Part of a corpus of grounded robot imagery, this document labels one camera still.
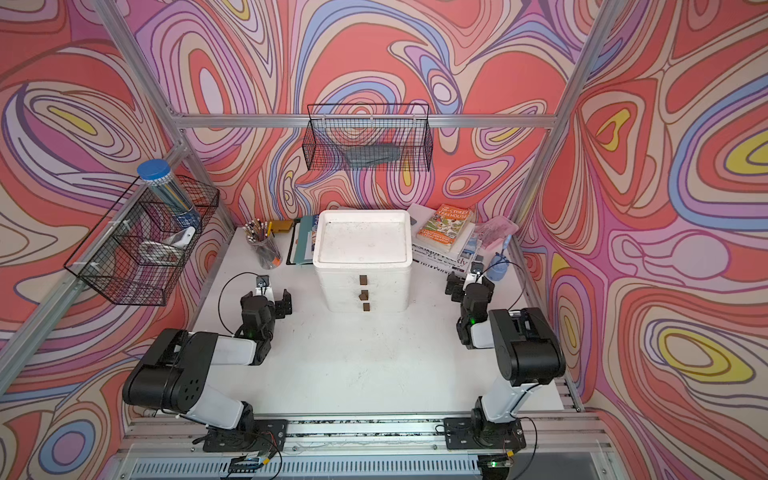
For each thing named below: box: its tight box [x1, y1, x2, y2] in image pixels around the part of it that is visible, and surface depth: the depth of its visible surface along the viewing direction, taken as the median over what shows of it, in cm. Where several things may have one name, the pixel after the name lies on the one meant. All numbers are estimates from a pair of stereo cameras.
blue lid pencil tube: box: [137, 159, 201, 230], surface depth 75 cm
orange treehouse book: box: [417, 204, 472, 252], surface depth 104 cm
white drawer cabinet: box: [313, 209, 413, 314], surface depth 86 cm
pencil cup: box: [243, 218, 282, 270], surface depth 101 cm
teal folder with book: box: [286, 215, 314, 266], surface depth 116 cm
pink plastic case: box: [474, 216, 519, 249], surface depth 121 cm
